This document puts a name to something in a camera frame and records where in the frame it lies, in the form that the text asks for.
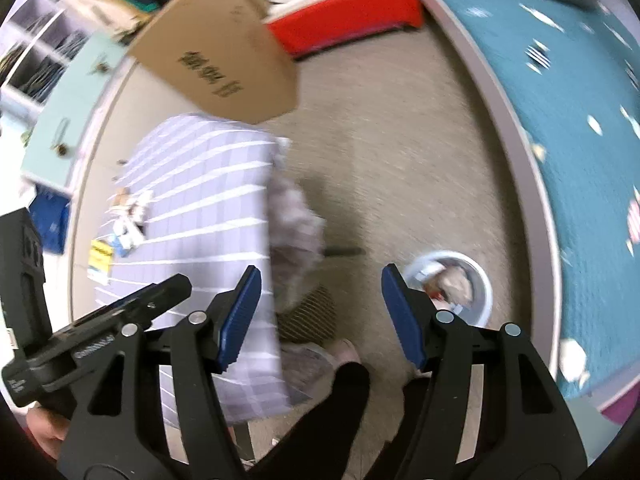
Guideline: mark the round grey waste bin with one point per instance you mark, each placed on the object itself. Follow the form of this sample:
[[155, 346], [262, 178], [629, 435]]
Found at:
[[482, 302]]

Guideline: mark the pine cone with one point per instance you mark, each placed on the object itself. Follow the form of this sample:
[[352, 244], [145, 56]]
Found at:
[[102, 67], [62, 150]]

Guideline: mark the red-skirted white bench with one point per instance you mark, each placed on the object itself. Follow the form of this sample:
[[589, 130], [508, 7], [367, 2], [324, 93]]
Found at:
[[340, 25]]

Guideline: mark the checked grey tablecloth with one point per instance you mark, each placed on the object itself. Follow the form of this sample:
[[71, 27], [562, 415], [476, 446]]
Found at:
[[200, 185]]

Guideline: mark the yellow packet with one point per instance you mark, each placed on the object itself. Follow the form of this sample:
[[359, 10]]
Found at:
[[101, 257]]

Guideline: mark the person's leg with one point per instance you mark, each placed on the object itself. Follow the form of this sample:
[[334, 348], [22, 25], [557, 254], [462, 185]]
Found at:
[[320, 420], [400, 420]]

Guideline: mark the person's right leg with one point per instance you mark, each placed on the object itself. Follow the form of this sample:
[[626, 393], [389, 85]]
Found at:
[[400, 420]]

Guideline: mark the person's left hand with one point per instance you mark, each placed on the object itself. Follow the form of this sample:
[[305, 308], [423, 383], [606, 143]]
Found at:
[[47, 430]]

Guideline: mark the teal quilted bed blanket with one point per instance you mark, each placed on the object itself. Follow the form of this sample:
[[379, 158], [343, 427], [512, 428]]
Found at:
[[575, 135]]

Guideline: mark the dark mesh basket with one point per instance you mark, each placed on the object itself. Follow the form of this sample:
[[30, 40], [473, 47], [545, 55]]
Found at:
[[307, 315]]

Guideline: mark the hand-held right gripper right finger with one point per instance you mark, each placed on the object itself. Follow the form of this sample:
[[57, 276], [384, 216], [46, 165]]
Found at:
[[400, 310]]

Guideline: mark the beige low cabinet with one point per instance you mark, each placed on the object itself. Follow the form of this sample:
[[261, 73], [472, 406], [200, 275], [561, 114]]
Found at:
[[86, 220]]

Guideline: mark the pink slipper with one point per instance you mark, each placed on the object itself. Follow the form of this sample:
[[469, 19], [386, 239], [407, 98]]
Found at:
[[422, 373], [344, 351]]

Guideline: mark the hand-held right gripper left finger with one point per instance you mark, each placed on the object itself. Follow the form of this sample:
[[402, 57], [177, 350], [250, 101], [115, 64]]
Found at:
[[240, 312]]

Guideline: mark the blue bag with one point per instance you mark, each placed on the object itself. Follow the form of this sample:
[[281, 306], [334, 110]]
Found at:
[[50, 220]]

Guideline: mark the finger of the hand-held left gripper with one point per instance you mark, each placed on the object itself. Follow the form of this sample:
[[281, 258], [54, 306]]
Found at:
[[160, 295]]

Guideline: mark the white cubby shelf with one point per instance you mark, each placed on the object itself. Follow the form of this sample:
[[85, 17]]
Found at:
[[20, 35]]

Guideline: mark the grey table leg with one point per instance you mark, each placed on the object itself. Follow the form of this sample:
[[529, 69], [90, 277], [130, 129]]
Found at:
[[344, 251], [245, 440]]

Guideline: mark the mint drawer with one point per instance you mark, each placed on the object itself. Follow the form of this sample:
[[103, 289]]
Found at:
[[95, 50], [50, 130]]

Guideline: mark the blue white medicine box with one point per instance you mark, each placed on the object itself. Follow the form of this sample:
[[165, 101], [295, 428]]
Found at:
[[125, 237]]

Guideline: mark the person's left leg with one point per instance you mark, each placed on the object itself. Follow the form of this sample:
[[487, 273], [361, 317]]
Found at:
[[320, 420]]

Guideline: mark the large cardboard box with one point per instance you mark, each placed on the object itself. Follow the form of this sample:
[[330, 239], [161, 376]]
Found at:
[[215, 60]]

